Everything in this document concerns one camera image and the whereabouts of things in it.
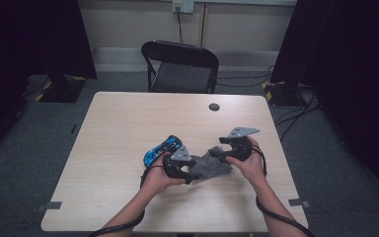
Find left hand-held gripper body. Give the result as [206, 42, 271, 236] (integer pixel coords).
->
[162, 145, 193, 181]

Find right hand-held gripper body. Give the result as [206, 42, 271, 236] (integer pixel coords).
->
[223, 125, 262, 163]

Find grey cloth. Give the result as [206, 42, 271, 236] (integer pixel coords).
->
[187, 149, 234, 182]

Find blue toy car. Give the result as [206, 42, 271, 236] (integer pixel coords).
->
[142, 134, 184, 169]

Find person's right hand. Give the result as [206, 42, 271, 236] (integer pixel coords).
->
[224, 135, 268, 190]

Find person's left hand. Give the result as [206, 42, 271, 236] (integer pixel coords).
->
[140, 151, 188, 199]

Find black stand base yellow tape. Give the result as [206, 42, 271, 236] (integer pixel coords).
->
[35, 73, 89, 104]
[261, 80, 308, 109]

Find grey tape strip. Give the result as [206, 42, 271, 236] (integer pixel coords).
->
[287, 197, 312, 209]
[36, 200, 63, 212]

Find black folding chair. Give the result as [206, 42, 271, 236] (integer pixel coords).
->
[140, 39, 220, 95]

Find dark curtain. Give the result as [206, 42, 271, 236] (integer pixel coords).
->
[270, 0, 379, 213]
[0, 0, 100, 166]

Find black floor cables bundle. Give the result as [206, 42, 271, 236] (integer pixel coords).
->
[273, 90, 324, 143]

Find black floor cables by wall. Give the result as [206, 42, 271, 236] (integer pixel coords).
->
[215, 64, 276, 89]

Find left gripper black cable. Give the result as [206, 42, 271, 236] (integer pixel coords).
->
[86, 164, 165, 237]

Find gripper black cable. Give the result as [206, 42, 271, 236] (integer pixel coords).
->
[86, 164, 165, 237]
[251, 143, 316, 237]

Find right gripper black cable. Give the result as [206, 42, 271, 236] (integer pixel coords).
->
[251, 143, 316, 237]

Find black wall socket cable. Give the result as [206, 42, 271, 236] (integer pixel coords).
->
[176, 7, 185, 44]

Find white wall socket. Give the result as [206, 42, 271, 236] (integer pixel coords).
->
[172, 0, 195, 15]

